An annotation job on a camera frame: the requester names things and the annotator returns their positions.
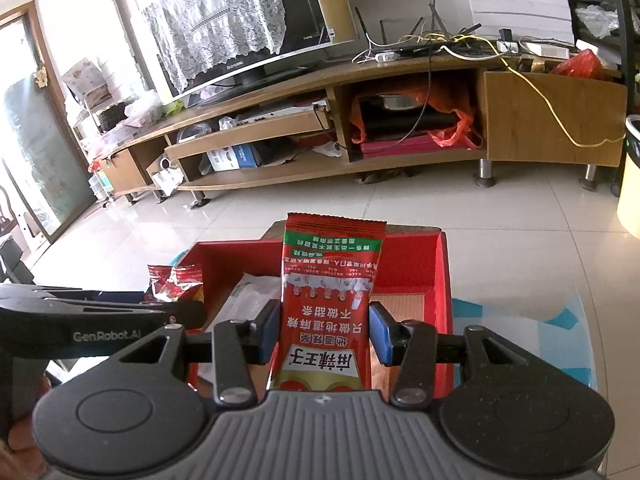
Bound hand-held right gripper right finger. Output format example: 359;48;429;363
369;302;531;408

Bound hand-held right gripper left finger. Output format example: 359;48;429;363
117;300;281;406

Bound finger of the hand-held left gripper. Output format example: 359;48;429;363
0;282;148;311
45;297;208;331

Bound red strawberry print packet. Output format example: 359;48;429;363
146;262;206;306

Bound silver white snack packet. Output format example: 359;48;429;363
197;272;283;386

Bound red spicy strip packet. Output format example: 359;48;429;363
265;212;388;393

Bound red cardboard box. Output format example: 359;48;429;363
172;230;457;396

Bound person's left hand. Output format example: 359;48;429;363
0;375;51;461

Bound blue white checkered tablecloth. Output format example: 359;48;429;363
170;240;601;391

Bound white paper bag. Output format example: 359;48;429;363
150;157;183;198

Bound glass sliding door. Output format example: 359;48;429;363
0;12;98;243

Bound blue white carton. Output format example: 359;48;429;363
207;142;261;172

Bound orange plastic bag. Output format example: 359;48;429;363
350;80;486;148

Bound white printed box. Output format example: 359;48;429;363
61;57;108;108

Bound wooden television stand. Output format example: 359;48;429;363
97;52;628;206

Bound cream trash bin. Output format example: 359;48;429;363
616;115;640;233

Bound black router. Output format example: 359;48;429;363
355;2;483;56

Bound white lace cloth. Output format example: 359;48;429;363
141;0;288;95

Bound flat screen television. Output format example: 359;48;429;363
130;0;361;98

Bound red plastic bag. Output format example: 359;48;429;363
550;50;608;78

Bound white corrugated board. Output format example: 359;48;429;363
457;0;573;43

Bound black shelf rack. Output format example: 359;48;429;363
560;0;640;116

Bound yellow cable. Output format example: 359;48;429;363
370;0;626;148

